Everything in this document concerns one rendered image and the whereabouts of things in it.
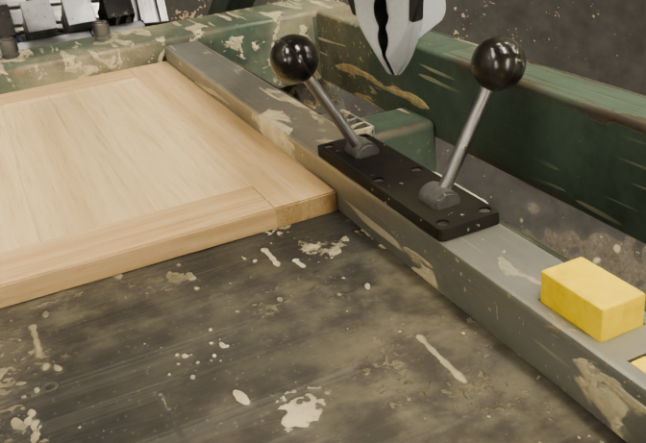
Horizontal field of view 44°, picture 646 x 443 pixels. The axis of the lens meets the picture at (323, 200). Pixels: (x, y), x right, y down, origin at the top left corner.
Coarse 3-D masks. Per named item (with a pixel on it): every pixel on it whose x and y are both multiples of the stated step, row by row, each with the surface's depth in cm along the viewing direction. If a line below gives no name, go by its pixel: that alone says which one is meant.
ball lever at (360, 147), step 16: (272, 48) 61; (288, 48) 60; (304, 48) 60; (272, 64) 61; (288, 64) 60; (304, 64) 60; (288, 80) 61; (304, 80) 62; (320, 96) 64; (336, 112) 65; (352, 128) 66; (352, 144) 67; (368, 144) 66
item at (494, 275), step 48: (192, 48) 112; (240, 96) 89; (288, 96) 87; (288, 144) 76; (336, 192) 68; (384, 240) 62; (432, 240) 55; (480, 240) 54; (480, 288) 50; (528, 288) 48; (528, 336) 47; (576, 336) 43; (624, 336) 42; (576, 384) 44; (624, 384) 40; (624, 432) 41
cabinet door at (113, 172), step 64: (0, 128) 95; (64, 128) 92; (128, 128) 90; (192, 128) 87; (0, 192) 76; (64, 192) 75; (128, 192) 73; (192, 192) 72; (256, 192) 70; (320, 192) 68; (0, 256) 63; (64, 256) 62; (128, 256) 62
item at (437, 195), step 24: (480, 48) 55; (504, 48) 54; (480, 72) 55; (504, 72) 54; (480, 96) 56; (480, 120) 56; (456, 144) 57; (456, 168) 57; (432, 192) 57; (456, 192) 57
